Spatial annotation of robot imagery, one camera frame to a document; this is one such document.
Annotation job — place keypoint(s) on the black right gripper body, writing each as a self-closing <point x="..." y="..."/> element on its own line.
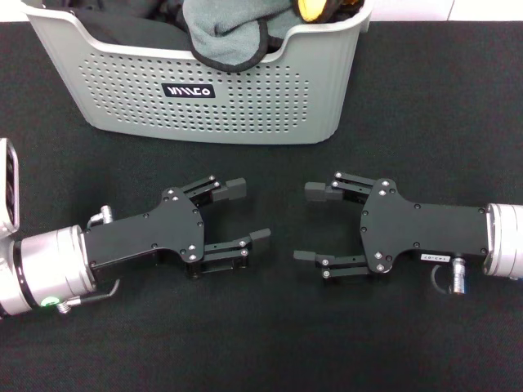
<point x="417" y="228"/>

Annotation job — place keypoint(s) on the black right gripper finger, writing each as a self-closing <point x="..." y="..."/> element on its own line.
<point x="343" y="265"/>
<point x="318" y="191"/>

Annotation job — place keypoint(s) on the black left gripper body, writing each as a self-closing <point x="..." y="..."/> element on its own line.
<point x="155" y="232"/>

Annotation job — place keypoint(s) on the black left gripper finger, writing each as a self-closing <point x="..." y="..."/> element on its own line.
<point x="229" y="188"/>
<point x="229" y="255"/>

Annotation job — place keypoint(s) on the grey yellow towel black trim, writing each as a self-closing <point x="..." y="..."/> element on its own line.
<point x="310" y="10"/>
<point x="220" y="36"/>

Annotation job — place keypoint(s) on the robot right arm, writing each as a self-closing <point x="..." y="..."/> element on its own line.
<point x="506" y="241"/>

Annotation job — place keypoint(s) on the grey perforated storage box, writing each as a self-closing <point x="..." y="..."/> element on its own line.
<point x="245" y="118"/>

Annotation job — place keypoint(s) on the black tablecloth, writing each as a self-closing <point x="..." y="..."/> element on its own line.
<point x="261" y="347"/>

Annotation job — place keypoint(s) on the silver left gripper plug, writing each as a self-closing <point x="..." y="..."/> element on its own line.
<point x="102" y="215"/>

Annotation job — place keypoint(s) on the black cloth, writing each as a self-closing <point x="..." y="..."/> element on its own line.
<point x="122" y="28"/>

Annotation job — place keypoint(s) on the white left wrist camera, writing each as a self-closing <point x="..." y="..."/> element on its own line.
<point x="8" y="183"/>

